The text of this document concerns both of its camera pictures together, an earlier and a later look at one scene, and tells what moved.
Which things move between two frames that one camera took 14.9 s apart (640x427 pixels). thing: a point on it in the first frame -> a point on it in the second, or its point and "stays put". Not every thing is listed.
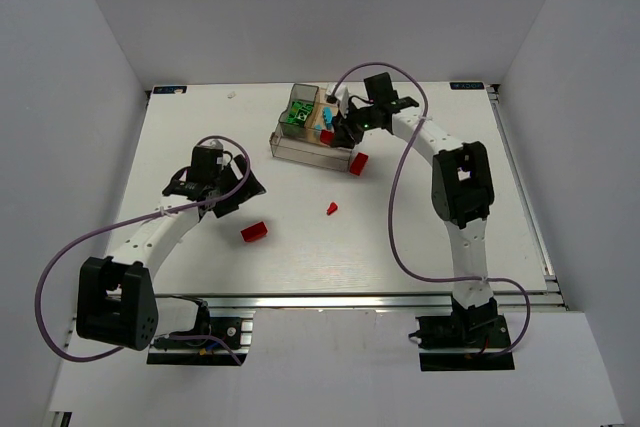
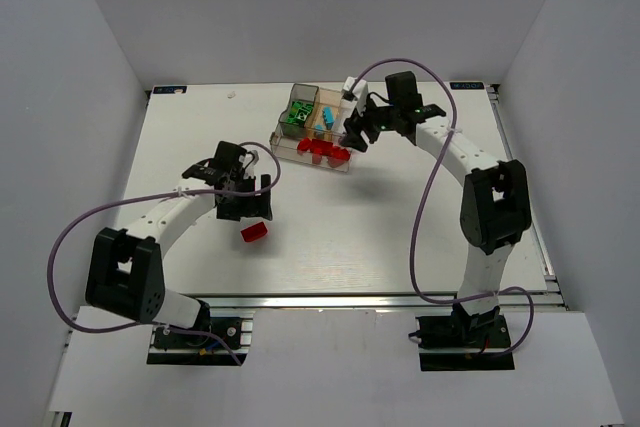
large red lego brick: (254, 232) stays put
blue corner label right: (466, 85) stays put
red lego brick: (327, 137) -> (328, 149)
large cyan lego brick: (327, 113) stays put
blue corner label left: (169, 90) stays put
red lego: (358, 165) -> (338, 157)
